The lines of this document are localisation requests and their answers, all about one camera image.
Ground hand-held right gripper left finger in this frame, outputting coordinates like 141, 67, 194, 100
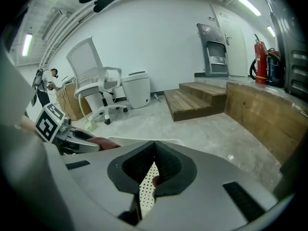
60, 140, 156, 228

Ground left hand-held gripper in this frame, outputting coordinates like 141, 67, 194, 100
35, 102, 101, 155

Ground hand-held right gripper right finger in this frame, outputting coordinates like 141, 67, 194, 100
141, 140, 278, 231

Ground red towel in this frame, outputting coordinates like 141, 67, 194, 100
86, 137, 121, 152
151, 174, 161, 190

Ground white perforated basket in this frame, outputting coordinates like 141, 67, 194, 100
107, 135, 186, 220

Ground pale green floor attachment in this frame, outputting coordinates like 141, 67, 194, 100
84, 118, 98, 132

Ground brown cardboard box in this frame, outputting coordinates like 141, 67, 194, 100
55, 82, 92, 121

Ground white mesh office chair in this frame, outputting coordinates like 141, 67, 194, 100
65, 38, 129, 125

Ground white toilet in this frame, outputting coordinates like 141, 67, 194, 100
121, 71, 152, 109

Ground wooden steps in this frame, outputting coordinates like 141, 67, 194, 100
163, 81, 228, 123

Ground wooden platform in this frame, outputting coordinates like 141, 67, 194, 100
224, 80, 308, 165

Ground white ceiling air conditioner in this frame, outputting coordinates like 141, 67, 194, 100
41, 8, 67, 42

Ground grey metal folding chair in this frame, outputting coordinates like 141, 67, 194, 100
196, 23, 231, 77

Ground red fire extinguisher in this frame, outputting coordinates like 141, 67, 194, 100
253, 34, 269, 85

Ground white door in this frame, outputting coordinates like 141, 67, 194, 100
211, 3, 249, 78

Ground dark grey washing machine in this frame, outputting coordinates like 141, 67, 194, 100
260, 0, 308, 102

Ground black head strap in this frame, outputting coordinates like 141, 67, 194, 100
78, 0, 125, 13

